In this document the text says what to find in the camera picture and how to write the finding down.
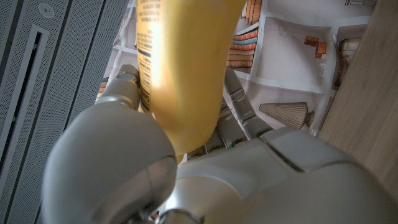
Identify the yellow mustard bottle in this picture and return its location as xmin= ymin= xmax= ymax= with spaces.
xmin=135 ymin=0 xmax=248 ymax=158

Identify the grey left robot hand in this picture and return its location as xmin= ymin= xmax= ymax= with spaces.
xmin=42 ymin=64 xmax=398 ymax=224

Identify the printed bookshelf backdrop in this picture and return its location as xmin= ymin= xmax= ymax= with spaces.
xmin=95 ymin=0 xmax=379 ymax=138

